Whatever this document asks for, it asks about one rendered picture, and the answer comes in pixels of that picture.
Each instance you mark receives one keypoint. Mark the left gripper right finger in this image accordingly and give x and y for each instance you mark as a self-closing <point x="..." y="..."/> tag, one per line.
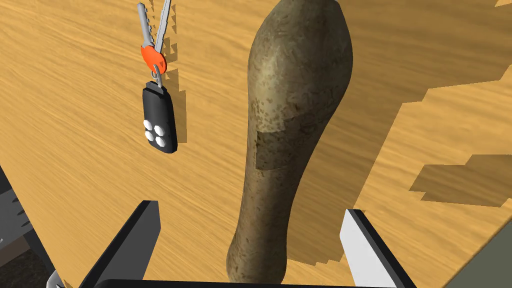
<point x="370" y="256"/>

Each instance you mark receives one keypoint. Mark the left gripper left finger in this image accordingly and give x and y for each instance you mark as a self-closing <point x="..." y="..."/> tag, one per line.
<point x="132" y="246"/>

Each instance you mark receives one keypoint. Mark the keys with black fob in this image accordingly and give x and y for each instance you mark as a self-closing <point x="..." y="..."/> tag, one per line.
<point x="158" y="116"/>

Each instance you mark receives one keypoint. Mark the wooden table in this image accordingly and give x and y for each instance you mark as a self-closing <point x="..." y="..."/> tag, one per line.
<point x="80" y="120"/>

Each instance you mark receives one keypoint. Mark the brown speckled club-shaped object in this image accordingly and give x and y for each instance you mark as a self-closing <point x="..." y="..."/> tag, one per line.
<point x="288" y="132"/>

